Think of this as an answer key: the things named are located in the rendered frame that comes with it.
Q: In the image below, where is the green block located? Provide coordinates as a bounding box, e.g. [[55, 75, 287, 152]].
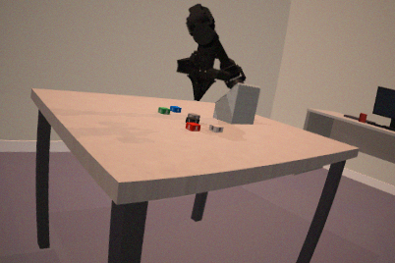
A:
[[158, 107, 170, 115]]

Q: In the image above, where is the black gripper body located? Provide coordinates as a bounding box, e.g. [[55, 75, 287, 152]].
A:
[[176, 48, 231, 81]]

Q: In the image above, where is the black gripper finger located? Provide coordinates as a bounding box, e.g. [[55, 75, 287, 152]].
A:
[[196, 77, 216, 101], [187, 75, 198, 100]]

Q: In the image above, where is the blue block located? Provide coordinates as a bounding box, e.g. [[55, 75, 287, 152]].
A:
[[170, 106, 182, 113]]

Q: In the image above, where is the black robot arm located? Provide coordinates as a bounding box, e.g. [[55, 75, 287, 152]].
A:
[[177, 4, 246, 88]]

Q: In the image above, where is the red block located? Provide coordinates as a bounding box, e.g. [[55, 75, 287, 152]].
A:
[[186, 123, 200, 132]]

